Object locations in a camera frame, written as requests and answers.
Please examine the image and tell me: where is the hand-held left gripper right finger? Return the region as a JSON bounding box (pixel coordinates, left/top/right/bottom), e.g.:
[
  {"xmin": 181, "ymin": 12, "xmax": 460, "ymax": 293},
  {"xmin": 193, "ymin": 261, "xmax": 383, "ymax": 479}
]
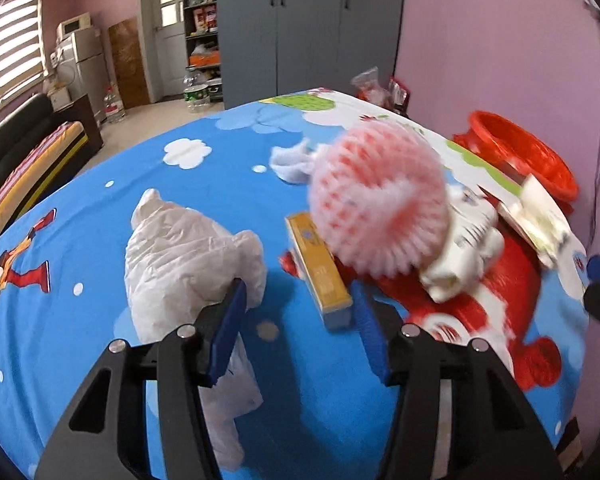
[{"xmin": 351, "ymin": 280, "xmax": 566, "ymax": 480}]

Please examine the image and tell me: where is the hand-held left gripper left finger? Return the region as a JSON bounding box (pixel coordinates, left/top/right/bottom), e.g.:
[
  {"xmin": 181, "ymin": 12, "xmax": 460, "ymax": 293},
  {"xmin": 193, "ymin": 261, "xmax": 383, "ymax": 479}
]
[{"xmin": 34, "ymin": 278, "xmax": 248, "ymax": 480}]

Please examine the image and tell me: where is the white plastic bag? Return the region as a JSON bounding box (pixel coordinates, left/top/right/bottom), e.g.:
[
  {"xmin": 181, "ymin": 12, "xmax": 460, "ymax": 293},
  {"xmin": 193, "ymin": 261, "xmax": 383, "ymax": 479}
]
[{"xmin": 125, "ymin": 188, "xmax": 268, "ymax": 471}]

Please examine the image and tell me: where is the pink foam fruit net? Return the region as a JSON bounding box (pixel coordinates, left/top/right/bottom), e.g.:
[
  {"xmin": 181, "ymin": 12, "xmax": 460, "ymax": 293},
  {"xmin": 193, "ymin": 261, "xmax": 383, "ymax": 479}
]
[{"xmin": 307, "ymin": 121, "xmax": 452, "ymax": 276}]

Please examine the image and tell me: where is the red lined waste bin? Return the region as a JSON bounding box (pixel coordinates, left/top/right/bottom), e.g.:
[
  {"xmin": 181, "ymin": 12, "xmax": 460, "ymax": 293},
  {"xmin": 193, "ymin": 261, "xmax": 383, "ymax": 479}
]
[{"xmin": 452, "ymin": 110, "xmax": 580, "ymax": 216}]

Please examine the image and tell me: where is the yellow box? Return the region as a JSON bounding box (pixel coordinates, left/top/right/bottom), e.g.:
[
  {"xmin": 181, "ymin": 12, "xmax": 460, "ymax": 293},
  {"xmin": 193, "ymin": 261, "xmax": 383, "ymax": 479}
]
[{"xmin": 285, "ymin": 211, "xmax": 354, "ymax": 331}]

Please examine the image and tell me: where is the beige paper scrap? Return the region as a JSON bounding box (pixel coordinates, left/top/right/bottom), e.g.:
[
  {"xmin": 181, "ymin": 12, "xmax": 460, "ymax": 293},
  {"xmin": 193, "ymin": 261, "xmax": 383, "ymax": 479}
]
[{"xmin": 497, "ymin": 174, "xmax": 576, "ymax": 268}]

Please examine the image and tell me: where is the crumpled white paper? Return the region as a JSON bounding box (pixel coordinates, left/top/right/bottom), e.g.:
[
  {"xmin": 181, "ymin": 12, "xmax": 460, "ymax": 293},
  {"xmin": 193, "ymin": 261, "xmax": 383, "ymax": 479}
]
[{"xmin": 420, "ymin": 200, "xmax": 503, "ymax": 303}]

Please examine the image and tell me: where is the cartoon printed blue bed sheet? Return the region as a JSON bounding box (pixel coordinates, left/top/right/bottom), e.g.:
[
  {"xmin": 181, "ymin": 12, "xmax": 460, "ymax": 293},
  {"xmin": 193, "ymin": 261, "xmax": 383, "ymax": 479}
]
[{"xmin": 0, "ymin": 87, "xmax": 591, "ymax": 480}]

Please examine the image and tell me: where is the small white tissue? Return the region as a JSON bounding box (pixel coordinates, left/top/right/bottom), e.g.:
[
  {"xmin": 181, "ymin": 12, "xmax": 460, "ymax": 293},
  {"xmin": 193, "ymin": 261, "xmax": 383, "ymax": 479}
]
[{"xmin": 269, "ymin": 137, "xmax": 326, "ymax": 186}]

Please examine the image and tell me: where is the green label water bottle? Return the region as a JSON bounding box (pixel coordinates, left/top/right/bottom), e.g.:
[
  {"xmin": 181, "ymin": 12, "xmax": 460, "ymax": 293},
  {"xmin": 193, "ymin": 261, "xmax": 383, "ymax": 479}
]
[{"xmin": 182, "ymin": 66, "xmax": 211, "ymax": 113}]

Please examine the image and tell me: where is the clear plastic bag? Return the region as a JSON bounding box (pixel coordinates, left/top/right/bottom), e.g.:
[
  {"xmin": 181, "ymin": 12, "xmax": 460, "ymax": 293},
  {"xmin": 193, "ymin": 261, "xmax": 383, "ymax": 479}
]
[{"xmin": 351, "ymin": 66, "xmax": 381, "ymax": 101}]

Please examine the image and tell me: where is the red label water bottle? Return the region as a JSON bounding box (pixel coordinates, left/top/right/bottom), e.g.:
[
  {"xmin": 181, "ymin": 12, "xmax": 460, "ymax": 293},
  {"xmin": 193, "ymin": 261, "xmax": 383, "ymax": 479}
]
[{"xmin": 103, "ymin": 85, "xmax": 127, "ymax": 124}]

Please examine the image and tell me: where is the striped sofa cushion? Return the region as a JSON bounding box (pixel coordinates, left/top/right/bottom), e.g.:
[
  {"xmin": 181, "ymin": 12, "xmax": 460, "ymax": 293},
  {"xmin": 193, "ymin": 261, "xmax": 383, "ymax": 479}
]
[{"xmin": 0, "ymin": 121, "xmax": 88, "ymax": 253}]

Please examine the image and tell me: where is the grey door with glass panes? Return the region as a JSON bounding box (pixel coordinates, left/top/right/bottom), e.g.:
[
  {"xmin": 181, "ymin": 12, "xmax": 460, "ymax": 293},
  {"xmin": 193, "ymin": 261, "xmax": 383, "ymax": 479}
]
[{"xmin": 150, "ymin": 0, "xmax": 188, "ymax": 98}]

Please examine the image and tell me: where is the brown wooden board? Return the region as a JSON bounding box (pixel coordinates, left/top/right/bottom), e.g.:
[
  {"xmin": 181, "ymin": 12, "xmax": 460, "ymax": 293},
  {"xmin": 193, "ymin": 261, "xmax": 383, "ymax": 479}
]
[{"xmin": 108, "ymin": 17, "xmax": 151, "ymax": 110}]

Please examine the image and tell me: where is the silver fridge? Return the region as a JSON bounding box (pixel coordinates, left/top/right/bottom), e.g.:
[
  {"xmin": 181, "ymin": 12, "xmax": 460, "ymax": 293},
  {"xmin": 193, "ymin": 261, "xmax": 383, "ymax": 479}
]
[{"xmin": 55, "ymin": 27, "xmax": 108, "ymax": 126}]

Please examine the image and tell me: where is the black leather sofa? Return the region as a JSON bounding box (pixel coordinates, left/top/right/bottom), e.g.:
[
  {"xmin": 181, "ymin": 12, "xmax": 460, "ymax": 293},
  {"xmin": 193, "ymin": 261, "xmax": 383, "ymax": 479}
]
[{"xmin": 0, "ymin": 92, "xmax": 103, "ymax": 241}]

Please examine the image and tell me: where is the grey blue wardrobe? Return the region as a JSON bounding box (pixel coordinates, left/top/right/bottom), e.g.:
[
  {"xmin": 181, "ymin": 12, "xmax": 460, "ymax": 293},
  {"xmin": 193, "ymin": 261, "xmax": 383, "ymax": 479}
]
[{"xmin": 215, "ymin": 0, "xmax": 407, "ymax": 111}]

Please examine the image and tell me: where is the dark open bookshelf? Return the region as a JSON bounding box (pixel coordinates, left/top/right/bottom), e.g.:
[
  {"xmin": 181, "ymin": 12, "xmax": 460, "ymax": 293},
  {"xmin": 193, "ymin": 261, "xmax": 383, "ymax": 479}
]
[{"xmin": 182, "ymin": 0, "xmax": 226, "ymax": 103}]

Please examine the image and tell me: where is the white microwave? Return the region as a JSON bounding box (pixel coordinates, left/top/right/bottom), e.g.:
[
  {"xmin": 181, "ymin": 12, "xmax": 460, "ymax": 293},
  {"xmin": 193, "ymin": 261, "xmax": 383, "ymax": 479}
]
[{"xmin": 56, "ymin": 12, "xmax": 92, "ymax": 38}]

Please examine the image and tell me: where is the striped window blind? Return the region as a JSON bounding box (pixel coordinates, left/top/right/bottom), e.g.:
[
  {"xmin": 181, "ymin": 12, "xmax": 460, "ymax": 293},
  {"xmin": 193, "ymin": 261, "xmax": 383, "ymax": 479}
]
[{"xmin": 0, "ymin": 0, "xmax": 46, "ymax": 126}]

